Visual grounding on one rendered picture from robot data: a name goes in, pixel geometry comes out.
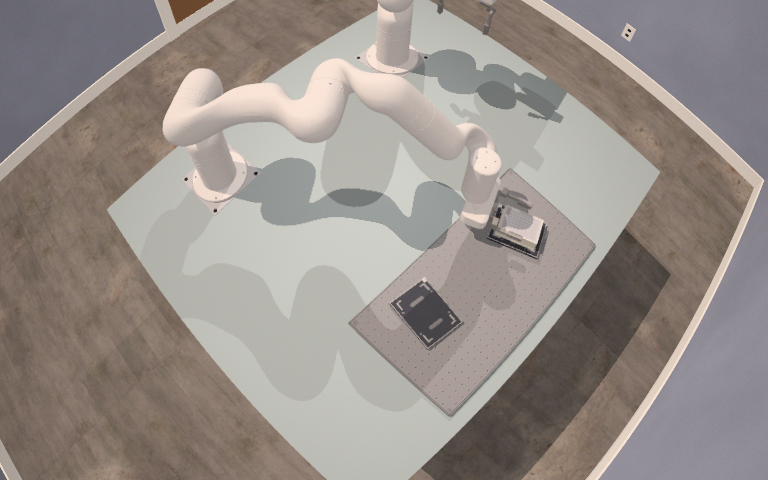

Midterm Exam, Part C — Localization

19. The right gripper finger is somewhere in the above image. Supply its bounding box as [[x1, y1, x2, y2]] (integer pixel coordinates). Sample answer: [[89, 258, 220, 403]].
[[494, 187, 532, 210], [489, 207, 523, 242]]

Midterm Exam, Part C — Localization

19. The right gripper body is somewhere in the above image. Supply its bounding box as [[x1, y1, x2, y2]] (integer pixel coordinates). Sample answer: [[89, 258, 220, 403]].
[[460, 177, 501, 229]]

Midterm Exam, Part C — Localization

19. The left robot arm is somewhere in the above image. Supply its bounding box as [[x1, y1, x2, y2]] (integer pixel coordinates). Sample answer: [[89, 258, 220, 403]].
[[367, 0, 418, 75]]

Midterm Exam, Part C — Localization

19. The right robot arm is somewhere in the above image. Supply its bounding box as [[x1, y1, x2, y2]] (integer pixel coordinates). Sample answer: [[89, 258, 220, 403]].
[[163, 59, 502, 204]]

